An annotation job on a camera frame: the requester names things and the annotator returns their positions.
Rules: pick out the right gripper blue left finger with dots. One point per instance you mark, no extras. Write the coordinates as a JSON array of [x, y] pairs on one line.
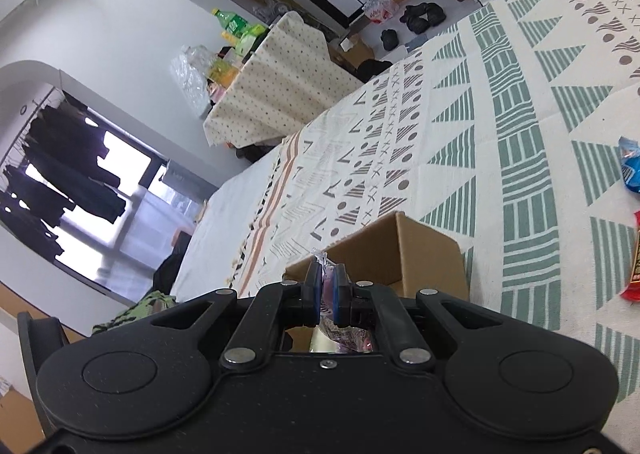
[[311, 294]]

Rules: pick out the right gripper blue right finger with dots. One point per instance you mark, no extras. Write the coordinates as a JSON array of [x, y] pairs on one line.
[[341, 296]]

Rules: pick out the purple clear snack pack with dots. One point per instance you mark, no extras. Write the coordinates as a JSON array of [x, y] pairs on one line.
[[342, 339]]

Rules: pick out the red snack bar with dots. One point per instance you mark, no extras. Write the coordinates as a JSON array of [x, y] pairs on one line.
[[631, 292]]

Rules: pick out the blue candy wrapper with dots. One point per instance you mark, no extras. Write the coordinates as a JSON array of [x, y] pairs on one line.
[[629, 152]]

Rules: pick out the round table with dotted cloth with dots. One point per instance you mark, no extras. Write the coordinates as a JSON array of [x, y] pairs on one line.
[[289, 80]]

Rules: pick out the yellow oil bottle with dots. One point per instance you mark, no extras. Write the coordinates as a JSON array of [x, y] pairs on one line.
[[222, 72]]

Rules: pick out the green soda bottle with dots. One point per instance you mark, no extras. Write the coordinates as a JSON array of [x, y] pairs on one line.
[[232, 23]]

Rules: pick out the pink white plastic bag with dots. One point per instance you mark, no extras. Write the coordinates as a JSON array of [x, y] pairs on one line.
[[380, 11]]

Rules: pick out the black shoes pile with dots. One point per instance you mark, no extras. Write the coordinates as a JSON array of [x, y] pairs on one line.
[[417, 19]]

